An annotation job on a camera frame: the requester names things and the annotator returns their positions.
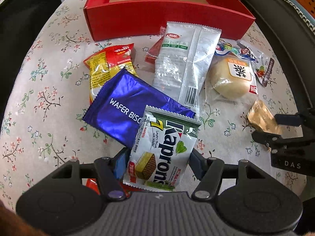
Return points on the white silver snack packet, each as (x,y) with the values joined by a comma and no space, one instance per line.
(183,61)

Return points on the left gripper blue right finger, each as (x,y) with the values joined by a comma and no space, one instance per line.
(198,164)

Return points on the red yellow snack packet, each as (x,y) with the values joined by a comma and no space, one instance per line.
(105,64)

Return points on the green white Kaprons wafer packet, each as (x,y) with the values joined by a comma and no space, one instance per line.
(161,151)

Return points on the blue wafer biscuit packet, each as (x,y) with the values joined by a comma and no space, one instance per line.
(120,104)

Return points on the dark green sofa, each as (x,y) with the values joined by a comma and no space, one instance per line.
(292,42)

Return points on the black side table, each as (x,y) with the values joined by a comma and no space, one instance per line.
(21,22)

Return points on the blue sausage snack packet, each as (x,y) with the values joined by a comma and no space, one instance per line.
(224,48)

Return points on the red cardboard box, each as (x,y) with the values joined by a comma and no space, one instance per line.
(109,19)

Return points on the gold foil snack packet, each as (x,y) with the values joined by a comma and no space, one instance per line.
(262,120)

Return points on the red clear pastry packet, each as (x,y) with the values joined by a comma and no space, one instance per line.
(152,53)

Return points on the person's left hand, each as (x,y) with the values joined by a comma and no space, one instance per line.
(12,224)

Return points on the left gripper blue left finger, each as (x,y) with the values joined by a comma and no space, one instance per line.
(120,162)

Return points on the floral tablecloth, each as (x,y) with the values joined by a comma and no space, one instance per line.
(43,127)

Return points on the white duck neck snack packet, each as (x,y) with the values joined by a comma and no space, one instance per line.
(262,64)

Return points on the round bun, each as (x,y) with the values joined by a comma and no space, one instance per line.
(231,79)

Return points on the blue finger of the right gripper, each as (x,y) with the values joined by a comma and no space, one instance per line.
(288,119)
(273,141)

